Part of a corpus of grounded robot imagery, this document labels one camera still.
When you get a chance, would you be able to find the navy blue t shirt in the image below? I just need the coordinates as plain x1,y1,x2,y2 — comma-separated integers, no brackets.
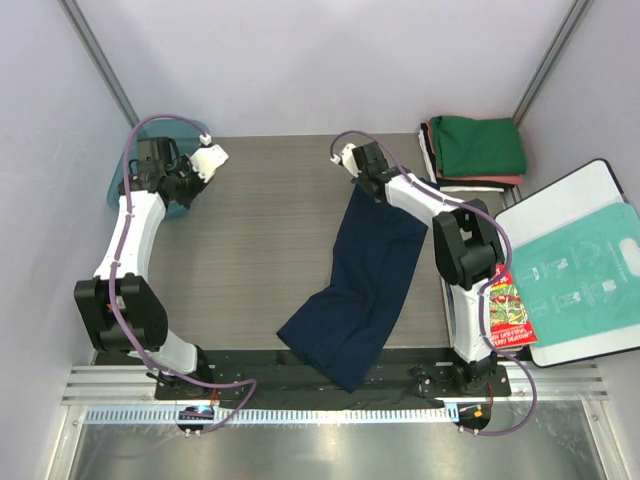
277,187,428,393

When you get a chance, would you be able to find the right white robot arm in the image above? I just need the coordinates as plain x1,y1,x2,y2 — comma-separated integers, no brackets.
332,142,505,395

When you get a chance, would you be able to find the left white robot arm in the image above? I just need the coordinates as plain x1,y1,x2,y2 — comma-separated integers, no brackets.
73,134,228,399

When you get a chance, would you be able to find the teal plastic bin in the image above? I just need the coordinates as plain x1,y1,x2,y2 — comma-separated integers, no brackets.
107,115,212,219

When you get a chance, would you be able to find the white folded t shirt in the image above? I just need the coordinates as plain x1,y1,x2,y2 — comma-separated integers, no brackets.
417,131,506,193

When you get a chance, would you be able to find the green folded t shirt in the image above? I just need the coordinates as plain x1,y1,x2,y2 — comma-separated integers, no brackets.
429,115,527,177

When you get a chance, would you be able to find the pink folded t shirt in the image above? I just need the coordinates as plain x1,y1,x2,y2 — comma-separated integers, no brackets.
432,170,523,188

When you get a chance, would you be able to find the red treehouse book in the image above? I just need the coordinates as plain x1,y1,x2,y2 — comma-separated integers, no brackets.
489,264,538,351

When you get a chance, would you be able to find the white board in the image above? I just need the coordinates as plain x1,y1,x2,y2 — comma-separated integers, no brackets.
496,159,639,367

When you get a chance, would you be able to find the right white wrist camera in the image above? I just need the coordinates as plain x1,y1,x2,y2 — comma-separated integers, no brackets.
330,143,360,178

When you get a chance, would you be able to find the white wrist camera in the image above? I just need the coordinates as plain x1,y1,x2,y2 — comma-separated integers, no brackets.
330,143,360,178
189,133,229,184

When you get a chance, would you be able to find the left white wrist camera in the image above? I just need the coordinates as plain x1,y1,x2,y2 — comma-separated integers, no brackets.
189,133,229,184

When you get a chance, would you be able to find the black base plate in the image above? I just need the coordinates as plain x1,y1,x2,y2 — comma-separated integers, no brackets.
94,348,512,401

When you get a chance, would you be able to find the aluminium rail frame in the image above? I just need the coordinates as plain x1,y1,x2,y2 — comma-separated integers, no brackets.
47,351,630,479

